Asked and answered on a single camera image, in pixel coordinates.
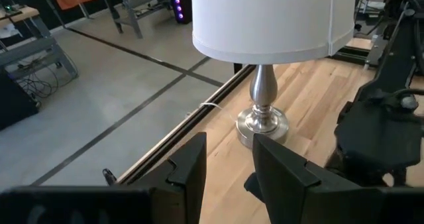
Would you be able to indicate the black computer tower purple lights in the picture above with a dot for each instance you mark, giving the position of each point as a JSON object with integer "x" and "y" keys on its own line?
{"x": 181, "y": 5}

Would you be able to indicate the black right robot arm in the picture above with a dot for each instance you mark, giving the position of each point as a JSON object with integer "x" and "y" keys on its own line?
{"x": 394, "y": 51}

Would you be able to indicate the white shade silver table lamp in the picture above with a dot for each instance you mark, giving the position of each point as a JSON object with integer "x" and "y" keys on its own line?
{"x": 265, "y": 25}

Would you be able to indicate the black box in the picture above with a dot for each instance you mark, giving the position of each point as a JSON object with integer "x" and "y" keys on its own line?
{"x": 15, "y": 101}

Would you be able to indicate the wood top grey desk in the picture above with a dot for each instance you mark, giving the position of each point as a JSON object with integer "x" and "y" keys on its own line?
{"x": 30, "y": 48}

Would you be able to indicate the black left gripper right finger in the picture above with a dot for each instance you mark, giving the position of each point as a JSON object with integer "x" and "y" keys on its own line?
{"x": 291, "y": 191}

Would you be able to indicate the grey metal table frame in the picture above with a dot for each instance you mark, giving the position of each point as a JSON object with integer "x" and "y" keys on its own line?
{"x": 130, "y": 15}

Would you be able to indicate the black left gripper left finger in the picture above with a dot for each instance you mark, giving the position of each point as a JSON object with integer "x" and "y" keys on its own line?
{"x": 185, "y": 184}

